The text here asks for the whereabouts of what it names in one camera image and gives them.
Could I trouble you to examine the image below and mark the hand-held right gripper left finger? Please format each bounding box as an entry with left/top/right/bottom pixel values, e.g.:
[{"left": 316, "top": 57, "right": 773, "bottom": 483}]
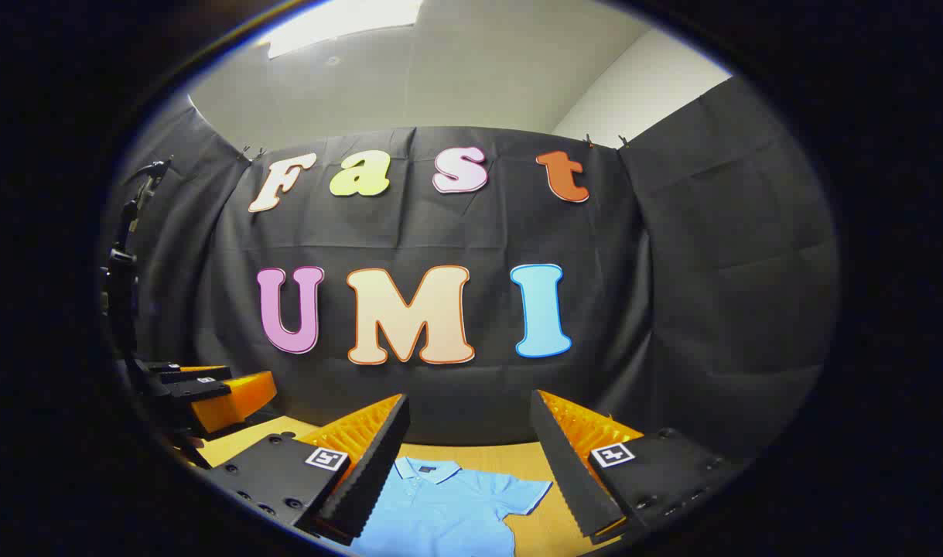
[{"left": 207, "top": 393, "right": 412, "bottom": 544}]

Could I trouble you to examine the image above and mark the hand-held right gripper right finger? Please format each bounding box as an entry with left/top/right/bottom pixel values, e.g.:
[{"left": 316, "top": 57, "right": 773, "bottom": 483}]
[{"left": 529, "top": 389, "right": 743, "bottom": 541}]

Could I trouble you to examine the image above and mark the light blue T-shirt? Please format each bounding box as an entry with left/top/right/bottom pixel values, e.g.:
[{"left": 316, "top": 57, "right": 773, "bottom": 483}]
[{"left": 351, "top": 456, "right": 554, "bottom": 557}]

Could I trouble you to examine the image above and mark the black backdrop cloth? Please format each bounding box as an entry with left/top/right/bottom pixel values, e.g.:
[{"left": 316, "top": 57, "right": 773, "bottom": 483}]
[{"left": 104, "top": 77, "right": 840, "bottom": 465}]

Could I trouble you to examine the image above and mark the ceiling light panel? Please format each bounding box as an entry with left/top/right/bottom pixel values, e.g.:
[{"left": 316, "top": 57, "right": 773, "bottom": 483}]
[{"left": 255, "top": 0, "right": 425, "bottom": 60}]

